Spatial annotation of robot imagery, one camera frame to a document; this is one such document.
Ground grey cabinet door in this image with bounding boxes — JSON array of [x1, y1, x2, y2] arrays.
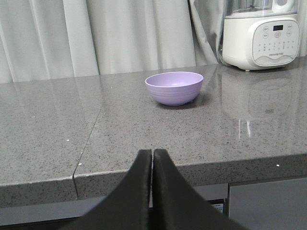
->
[[228, 178, 307, 230]]

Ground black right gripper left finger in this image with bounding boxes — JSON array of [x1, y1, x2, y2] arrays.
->
[[61, 149, 152, 230]]

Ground white blender appliance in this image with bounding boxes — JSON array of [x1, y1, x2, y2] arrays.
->
[[222, 0, 300, 71]]

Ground purple plastic bowl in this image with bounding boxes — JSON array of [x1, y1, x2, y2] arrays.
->
[[145, 71, 203, 106]]

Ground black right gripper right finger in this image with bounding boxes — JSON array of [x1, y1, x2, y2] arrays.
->
[[153, 149, 245, 230]]

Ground black disinfection cabinet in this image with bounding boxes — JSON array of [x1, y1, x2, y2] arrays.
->
[[207, 199, 226, 214]]

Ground white curtain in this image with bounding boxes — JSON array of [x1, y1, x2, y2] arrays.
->
[[0, 0, 225, 83]]

